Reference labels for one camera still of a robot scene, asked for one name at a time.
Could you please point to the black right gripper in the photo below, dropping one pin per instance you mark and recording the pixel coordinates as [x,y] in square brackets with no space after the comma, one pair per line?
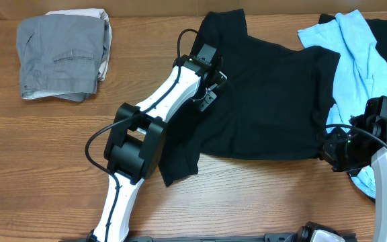
[329,154]

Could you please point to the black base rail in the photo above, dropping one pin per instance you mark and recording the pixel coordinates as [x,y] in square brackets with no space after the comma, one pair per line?
[302,236]

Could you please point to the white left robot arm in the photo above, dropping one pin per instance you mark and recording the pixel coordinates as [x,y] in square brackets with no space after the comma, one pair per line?
[137,137]

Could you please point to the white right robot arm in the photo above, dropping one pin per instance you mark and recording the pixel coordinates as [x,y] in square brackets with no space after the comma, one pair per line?
[376,129]

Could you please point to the light blue t-shirt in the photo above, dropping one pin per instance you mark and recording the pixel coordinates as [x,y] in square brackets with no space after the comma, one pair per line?
[361,72]

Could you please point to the black t-shirt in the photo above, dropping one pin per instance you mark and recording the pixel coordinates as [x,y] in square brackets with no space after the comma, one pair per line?
[273,106]

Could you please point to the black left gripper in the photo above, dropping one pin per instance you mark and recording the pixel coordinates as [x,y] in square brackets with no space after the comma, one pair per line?
[211,95]

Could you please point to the folded grey trousers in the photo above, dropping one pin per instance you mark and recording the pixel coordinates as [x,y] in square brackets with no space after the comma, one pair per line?
[59,56]

